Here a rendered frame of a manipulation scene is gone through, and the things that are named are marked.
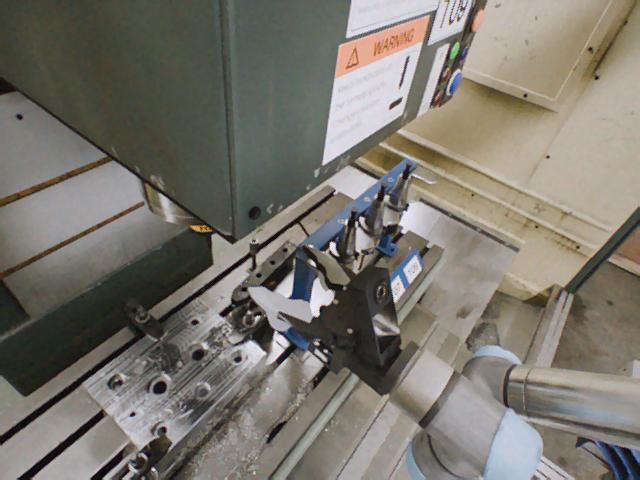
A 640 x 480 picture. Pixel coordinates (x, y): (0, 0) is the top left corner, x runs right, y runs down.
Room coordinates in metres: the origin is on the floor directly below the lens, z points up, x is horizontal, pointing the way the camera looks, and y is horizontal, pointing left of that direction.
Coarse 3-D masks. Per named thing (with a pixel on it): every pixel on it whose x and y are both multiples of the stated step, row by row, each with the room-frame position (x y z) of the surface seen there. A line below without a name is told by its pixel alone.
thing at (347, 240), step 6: (342, 228) 0.55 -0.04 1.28; (348, 228) 0.54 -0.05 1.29; (354, 228) 0.54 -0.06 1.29; (342, 234) 0.54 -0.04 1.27; (348, 234) 0.54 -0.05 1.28; (354, 234) 0.54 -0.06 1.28; (342, 240) 0.54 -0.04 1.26; (348, 240) 0.54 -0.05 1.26; (354, 240) 0.54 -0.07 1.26; (336, 246) 0.54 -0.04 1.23; (342, 246) 0.53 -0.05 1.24; (348, 246) 0.53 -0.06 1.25; (354, 246) 0.54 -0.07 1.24; (342, 252) 0.53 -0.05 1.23; (348, 252) 0.53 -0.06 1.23; (354, 252) 0.54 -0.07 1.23
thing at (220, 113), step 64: (0, 0) 0.36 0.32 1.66; (64, 0) 0.29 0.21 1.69; (128, 0) 0.25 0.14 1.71; (192, 0) 0.22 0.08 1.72; (256, 0) 0.23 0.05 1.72; (320, 0) 0.28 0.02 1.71; (0, 64) 0.40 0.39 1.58; (64, 64) 0.31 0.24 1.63; (128, 64) 0.26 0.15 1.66; (192, 64) 0.22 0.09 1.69; (256, 64) 0.23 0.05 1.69; (320, 64) 0.28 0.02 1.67; (448, 64) 0.53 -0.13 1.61; (128, 128) 0.27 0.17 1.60; (192, 128) 0.22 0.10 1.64; (256, 128) 0.23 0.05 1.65; (320, 128) 0.29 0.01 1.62; (384, 128) 0.40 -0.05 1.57; (192, 192) 0.23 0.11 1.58; (256, 192) 0.23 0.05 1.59
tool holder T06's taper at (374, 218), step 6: (372, 204) 0.64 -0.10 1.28; (378, 204) 0.63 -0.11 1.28; (384, 204) 0.64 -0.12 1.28; (372, 210) 0.63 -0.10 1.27; (378, 210) 0.63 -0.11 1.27; (384, 210) 0.64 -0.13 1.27; (366, 216) 0.64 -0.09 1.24; (372, 216) 0.63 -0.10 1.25; (378, 216) 0.63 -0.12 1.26; (366, 222) 0.63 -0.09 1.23; (372, 222) 0.63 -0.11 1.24; (378, 222) 0.63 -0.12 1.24
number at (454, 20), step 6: (456, 0) 0.49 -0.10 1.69; (462, 0) 0.50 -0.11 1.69; (468, 0) 0.52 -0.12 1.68; (456, 6) 0.49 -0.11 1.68; (462, 6) 0.51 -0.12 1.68; (450, 12) 0.48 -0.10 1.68; (456, 12) 0.50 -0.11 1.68; (462, 12) 0.51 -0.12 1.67; (450, 18) 0.49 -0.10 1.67; (456, 18) 0.50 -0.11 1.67; (462, 18) 0.52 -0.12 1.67; (450, 24) 0.49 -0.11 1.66; (456, 24) 0.51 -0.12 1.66
